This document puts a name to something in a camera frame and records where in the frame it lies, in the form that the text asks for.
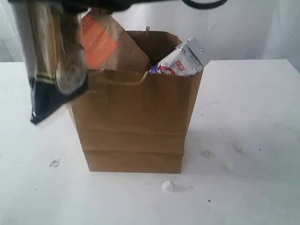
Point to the white blue milk carton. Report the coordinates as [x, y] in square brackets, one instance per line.
[187, 59]

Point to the white marshmallow right of carton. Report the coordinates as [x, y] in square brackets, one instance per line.
[228, 166]

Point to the clear plastic scrap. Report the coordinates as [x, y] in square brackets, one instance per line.
[55, 163]

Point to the spaghetti packet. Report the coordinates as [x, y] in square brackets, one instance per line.
[52, 44]

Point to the white marshmallow far right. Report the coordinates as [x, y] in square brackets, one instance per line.
[241, 148]

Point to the brown pouch orange label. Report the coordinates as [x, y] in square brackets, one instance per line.
[108, 46]

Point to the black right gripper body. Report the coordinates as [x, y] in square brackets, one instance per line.
[110, 5]

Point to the brown paper bag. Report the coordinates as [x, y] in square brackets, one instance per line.
[136, 122]

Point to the white marshmallow near spaghetti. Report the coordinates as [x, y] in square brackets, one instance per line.
[168, 186]

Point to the white marshmallow under carton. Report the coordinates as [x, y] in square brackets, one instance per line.
[209, 154]

